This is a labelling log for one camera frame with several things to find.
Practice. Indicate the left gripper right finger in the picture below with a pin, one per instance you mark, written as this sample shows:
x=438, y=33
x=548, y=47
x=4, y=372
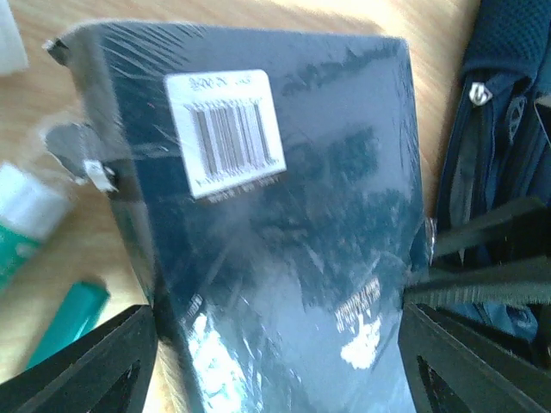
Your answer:
x=454, y=364

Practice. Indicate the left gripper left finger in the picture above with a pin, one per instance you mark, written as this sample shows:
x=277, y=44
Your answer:
x=107, y=370

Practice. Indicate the navy blue backpack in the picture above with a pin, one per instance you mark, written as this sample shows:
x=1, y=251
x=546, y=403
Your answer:
x=491, y=256

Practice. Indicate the dark blue notebook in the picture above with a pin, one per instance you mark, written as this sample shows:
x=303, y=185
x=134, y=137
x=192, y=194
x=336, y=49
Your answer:
x=267, y=187

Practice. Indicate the green capped white pen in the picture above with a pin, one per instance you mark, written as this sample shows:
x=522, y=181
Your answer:
x=77, y=316

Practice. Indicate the green whiteboard marker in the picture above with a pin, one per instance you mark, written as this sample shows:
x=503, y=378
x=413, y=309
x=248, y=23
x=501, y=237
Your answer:
x=30, y=212

